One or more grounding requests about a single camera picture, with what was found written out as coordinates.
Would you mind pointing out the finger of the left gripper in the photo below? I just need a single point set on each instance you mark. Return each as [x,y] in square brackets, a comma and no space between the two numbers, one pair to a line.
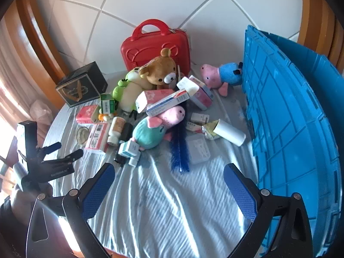
[67,160]
[49,149]

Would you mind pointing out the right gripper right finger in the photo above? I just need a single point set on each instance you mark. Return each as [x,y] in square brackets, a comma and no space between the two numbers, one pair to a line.
[255,205]

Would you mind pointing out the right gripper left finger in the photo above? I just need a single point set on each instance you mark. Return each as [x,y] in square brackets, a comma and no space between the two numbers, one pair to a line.
[82,204]

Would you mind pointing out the white pill bottle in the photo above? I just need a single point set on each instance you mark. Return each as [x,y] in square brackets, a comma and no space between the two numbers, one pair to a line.
[115,131]

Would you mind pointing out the black umbrella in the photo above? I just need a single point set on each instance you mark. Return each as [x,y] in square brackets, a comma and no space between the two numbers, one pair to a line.
[125,136]

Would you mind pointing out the clear tape roll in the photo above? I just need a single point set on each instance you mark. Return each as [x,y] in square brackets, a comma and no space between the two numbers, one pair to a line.
[82,135]

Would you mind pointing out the red white barcode box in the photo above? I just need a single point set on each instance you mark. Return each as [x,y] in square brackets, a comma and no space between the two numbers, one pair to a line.
[97,140]

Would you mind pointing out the white plastic bag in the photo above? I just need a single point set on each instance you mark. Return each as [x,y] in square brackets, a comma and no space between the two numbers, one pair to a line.
[41,113]

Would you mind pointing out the pink tissue pack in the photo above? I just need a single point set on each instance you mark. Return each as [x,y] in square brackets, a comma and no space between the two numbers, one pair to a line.
[88,114]

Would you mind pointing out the teal white medicine box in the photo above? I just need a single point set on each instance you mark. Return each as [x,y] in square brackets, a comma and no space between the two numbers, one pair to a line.
[129,149]

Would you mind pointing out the green medicine box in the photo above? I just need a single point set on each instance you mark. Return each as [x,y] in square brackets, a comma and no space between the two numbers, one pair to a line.
[107,104]

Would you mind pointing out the bed sheet striped blue white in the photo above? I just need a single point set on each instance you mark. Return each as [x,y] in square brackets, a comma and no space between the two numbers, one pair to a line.
[152,211]

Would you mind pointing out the white paper tube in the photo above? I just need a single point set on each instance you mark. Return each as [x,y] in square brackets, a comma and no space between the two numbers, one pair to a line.
[230,133]

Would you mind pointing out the black gift box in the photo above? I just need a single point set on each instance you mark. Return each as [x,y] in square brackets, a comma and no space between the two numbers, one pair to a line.
[82,85]

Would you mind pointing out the clear plastic case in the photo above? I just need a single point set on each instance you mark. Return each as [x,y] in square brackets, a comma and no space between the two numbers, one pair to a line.
[198,149]

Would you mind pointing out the green frog plush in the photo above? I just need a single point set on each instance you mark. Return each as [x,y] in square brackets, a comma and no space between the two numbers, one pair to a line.
[129,88]

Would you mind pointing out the pink pig plush teal dress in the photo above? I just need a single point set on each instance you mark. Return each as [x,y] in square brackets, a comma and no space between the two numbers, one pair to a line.
[150,131]

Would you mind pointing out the yellow foil sachet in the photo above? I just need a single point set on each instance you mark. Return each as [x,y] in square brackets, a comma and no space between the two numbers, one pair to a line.
[208,130]

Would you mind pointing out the blue bottle brush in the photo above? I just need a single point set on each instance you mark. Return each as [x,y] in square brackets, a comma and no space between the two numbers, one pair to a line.
[178,145]

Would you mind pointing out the red white small box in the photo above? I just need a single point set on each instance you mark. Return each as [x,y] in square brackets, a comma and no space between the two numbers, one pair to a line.
[193,127]

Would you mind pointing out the small white medicine box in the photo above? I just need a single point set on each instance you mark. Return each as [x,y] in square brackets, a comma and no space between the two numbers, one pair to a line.
[200,119]

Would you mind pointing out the blue plastic crate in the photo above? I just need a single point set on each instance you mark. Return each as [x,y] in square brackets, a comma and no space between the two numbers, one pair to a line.
[295,111]

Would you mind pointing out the brown teddy bear plush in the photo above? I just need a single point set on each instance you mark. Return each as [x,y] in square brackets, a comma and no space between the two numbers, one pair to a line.
[160,71]

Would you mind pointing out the pink white tissue box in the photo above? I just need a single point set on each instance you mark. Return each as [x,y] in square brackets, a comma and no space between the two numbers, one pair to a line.
[198,92]

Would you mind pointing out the long white blue medicine box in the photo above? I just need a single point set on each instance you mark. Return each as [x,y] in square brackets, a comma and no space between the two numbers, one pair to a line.
[167,103]

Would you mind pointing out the pink pig plush blue shirt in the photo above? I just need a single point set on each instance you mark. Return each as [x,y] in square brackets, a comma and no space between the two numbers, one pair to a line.
[220,78]

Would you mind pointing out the red hard-shell case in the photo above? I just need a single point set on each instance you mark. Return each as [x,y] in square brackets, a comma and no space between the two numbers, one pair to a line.
[147,41]

